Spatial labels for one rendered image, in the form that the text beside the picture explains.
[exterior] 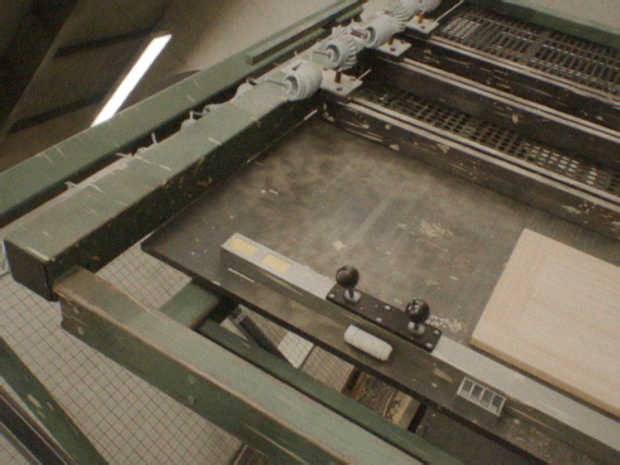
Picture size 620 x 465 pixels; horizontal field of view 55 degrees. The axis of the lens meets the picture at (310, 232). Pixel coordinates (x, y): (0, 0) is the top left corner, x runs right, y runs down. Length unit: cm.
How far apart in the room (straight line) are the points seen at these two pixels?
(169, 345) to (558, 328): 69
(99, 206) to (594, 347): 91
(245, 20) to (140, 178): 619
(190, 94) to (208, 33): 556
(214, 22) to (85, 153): 586
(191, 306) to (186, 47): 677
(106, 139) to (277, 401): 109
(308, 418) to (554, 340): 49
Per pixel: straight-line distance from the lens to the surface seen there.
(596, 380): 113
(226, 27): 743
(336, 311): 104
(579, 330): 120
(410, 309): 90
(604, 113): 198
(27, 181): 165
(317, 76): 138
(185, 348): 94
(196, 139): 129
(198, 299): 112
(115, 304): 101
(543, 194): 147
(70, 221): 109
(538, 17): 267
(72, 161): 171
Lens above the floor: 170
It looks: 4 degrees down
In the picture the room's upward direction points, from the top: 41 degrees counter-clockwise
